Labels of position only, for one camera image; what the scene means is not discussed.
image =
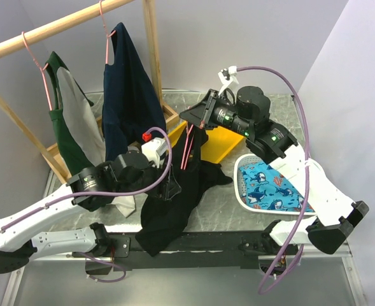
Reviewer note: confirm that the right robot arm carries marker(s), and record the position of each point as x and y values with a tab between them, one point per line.
336	215

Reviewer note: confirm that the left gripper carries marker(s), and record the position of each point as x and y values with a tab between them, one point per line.
167	187

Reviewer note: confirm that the green and grey shirt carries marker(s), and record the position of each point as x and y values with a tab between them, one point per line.
77	134

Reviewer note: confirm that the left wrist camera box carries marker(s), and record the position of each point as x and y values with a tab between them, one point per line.
155	149

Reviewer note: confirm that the pink hanger with navy shirt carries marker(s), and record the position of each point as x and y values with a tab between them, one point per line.
107	34

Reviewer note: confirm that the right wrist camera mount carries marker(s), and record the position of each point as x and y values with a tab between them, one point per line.
228	78

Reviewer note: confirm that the yellow plastic tray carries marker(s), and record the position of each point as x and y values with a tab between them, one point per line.
220	143

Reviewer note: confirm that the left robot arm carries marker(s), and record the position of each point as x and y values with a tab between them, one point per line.
24	235

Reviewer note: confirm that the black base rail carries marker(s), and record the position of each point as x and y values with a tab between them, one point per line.
200	249

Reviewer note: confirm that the navy blue shirt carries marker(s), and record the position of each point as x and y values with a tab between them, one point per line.
131	106

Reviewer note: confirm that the pink wire hanger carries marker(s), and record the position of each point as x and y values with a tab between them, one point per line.
188	146

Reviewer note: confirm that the pink hanger with green shirt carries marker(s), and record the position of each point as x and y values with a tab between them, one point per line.
41	69

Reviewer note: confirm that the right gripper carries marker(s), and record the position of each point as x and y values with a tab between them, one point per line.
200	113

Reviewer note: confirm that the white laundry basket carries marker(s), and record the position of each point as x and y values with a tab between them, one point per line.
238	183

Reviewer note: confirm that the wooden clothes rack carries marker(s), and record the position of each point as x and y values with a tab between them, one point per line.
12	45

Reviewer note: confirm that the blue shark print cloth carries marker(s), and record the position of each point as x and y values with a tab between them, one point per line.
266	189

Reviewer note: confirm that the black t shirt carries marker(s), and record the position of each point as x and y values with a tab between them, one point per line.
164	221

